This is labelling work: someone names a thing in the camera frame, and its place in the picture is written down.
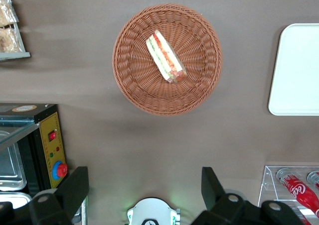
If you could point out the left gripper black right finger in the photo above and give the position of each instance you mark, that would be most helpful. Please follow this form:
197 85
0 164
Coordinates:
214 187

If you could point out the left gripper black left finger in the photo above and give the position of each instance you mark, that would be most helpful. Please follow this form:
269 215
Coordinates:
72 185

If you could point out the triangle sandwich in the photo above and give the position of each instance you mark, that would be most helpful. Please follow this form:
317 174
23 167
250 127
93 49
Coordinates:
165 57

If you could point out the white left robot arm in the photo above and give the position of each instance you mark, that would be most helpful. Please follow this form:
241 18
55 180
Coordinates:
153 212

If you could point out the brown wicker basket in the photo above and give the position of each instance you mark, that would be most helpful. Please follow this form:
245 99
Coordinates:
139 85

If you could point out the cream plastic tray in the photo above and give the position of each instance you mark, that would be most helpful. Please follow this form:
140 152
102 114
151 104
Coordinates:
299 70

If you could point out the tray of packaged snacks right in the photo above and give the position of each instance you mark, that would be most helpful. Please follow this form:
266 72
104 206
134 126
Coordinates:
21 43

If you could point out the clear acrylic bottle rack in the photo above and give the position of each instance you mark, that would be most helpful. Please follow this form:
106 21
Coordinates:
268 185

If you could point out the steel food pan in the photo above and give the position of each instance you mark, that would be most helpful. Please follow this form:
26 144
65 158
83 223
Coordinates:
12 197
10 165

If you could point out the black food warmer yellow panel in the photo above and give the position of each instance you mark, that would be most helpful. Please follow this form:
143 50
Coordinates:
47 125

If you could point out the clear bag of rice snacks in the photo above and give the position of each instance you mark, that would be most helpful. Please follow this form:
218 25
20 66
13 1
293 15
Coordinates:
8 40
6 11

